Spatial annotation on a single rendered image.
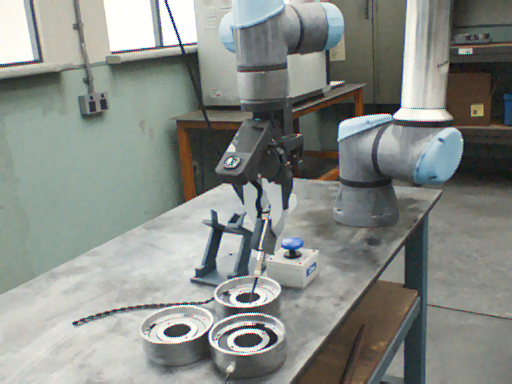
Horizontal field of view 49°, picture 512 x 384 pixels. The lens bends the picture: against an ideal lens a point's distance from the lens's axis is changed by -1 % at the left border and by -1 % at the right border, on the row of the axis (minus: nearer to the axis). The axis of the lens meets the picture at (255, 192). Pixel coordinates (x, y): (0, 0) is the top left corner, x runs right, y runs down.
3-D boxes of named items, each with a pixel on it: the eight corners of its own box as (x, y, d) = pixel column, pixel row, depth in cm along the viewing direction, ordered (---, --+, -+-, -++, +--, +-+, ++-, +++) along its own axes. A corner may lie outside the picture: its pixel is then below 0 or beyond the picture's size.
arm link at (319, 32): (296, 4, 94) (247, 6, 88) (348, -2, 86) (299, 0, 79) (298, 51, 97) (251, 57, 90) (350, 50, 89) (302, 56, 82)
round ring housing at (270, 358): (232, 333, 84) (230, 308, 82) (298, 344, 79) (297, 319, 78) (197, 372, 74) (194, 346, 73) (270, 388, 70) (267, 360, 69)
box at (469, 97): (500, 127, 381) (503, 72, 370) (427, 126, 401) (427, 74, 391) (502, 117, 415) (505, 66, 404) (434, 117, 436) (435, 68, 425)
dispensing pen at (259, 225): (234, 302, 84) (260, 195, 87) (248, 306, 87) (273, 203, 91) (246, 304, 82) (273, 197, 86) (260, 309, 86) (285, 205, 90)
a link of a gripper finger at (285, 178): (297, 207, 84) (289, 150, 82) (292, 211, 83) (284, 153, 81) (271, 207, 87) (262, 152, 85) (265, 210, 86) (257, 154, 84)
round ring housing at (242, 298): (293, 305, 90) (292, 282, 89) (262, 337, 82) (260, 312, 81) (238, 293, 96) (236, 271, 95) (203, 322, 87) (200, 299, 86)
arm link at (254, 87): (271, 72, 77) (223, 73, 81) (273, 105, 78) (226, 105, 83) (297, 66, 83) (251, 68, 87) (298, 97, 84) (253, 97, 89)
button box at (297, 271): (303, 290, 95) (302, 263, 94) (267, 283, 99) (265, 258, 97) (322, 271, 102) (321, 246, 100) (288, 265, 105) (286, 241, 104)
